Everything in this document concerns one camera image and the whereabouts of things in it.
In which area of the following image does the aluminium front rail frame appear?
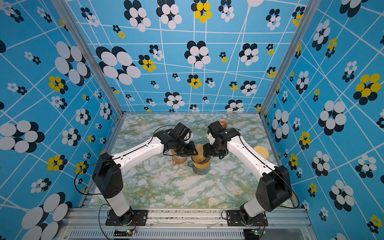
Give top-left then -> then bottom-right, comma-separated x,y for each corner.
57,208 -> 318,240

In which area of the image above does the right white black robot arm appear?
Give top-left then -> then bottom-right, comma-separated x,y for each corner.
203,121 -> 293,226

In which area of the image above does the amber glass carafe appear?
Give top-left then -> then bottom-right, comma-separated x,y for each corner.
171,150 -> 188,166

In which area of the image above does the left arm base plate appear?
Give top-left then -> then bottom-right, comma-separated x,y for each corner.
105,209 -> 149,227

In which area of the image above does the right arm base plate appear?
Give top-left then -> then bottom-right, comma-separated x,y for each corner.
224,210 -> 269,228

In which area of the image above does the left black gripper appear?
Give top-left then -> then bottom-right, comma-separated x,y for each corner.
175,139 -> 201,157

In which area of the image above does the wooden dripper ring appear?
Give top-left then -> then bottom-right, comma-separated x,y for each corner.
192,161 -> 211,171

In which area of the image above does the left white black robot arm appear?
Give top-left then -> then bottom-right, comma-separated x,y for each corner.
92,123 -> 198,222

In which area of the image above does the grey glass carafe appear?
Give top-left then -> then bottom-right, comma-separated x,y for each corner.
188,161 -> 211,175

